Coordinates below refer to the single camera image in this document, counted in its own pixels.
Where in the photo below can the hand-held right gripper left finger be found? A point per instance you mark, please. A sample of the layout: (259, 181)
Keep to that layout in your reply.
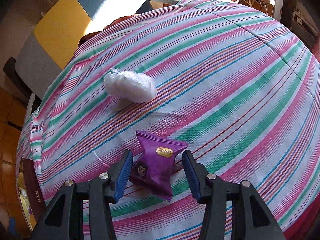
(123, 177)

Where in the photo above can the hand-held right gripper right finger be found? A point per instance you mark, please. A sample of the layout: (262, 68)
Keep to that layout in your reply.
(192, 177)

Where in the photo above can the purple snack packet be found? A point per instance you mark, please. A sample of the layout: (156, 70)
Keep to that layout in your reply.
(155, 165)

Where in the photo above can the gold tin box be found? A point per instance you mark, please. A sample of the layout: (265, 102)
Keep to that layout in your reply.
(31, 182)

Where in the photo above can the white plastic bag bundle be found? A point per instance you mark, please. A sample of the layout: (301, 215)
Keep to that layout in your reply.
(132, 85)

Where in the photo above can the pink green striped blanket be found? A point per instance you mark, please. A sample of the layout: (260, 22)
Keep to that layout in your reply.
(212, 92)

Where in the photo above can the wooden wardrobe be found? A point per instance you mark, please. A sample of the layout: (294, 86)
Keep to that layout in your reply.
(10, 115)

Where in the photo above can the dark red cloth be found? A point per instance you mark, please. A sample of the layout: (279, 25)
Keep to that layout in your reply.
(92, 36)

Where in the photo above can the black rolled mat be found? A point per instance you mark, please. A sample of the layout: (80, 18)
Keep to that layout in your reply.
(15, 75)

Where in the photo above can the grey yellow blue headboard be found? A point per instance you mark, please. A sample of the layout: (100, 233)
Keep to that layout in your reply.
(57, 22)

